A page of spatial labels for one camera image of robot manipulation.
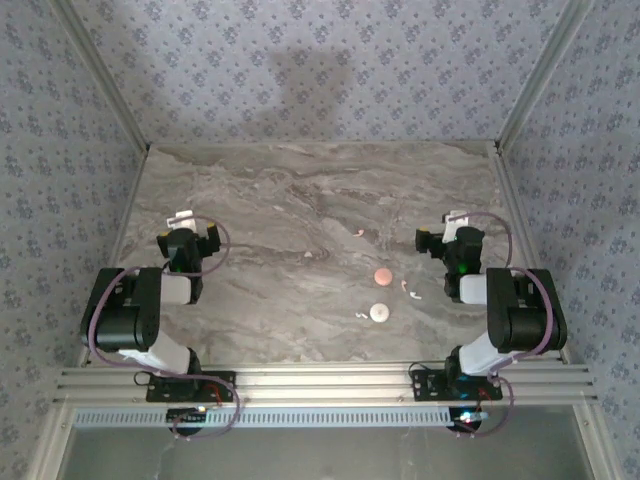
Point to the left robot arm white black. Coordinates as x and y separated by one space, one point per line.
125 320

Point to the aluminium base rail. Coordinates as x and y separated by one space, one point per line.
325 382

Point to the aluminium side rail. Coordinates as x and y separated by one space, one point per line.
515 200

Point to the pink earbud charging case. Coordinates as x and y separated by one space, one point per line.
383 276

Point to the grey metal panel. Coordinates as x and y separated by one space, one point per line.
325 455

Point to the aluminium frame leg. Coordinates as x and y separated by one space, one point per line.
50 445
597 445

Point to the white earbud charging case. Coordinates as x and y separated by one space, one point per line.
380 312

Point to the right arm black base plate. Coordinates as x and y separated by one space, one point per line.
425 391

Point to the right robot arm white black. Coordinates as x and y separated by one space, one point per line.
525 320

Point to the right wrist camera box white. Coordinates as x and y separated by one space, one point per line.
452 227

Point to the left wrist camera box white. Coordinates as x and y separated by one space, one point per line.
182 220

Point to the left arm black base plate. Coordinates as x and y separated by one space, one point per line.
160 391

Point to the aluminium corner post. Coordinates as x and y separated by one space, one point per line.
105 75
541 75

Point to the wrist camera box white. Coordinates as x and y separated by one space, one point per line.
452 227
182 220

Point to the black controller board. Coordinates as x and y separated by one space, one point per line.
187 415
467 419

